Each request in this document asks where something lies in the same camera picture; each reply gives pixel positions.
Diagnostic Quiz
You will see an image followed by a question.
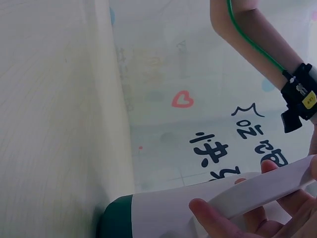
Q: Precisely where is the person's left forearm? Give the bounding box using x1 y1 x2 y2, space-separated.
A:
210 0 307 94

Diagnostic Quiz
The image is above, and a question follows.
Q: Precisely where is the dark green rounded object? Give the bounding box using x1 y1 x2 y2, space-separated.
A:
98 194 135 238

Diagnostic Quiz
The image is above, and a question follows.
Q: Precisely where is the person's left hand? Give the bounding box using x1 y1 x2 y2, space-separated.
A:
308 118 317 180

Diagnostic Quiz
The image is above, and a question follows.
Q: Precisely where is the person's right hand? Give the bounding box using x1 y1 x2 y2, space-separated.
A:
189 160 317 238

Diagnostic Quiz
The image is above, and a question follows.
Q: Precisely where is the white paper sheet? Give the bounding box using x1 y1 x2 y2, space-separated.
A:
130 155 317 238

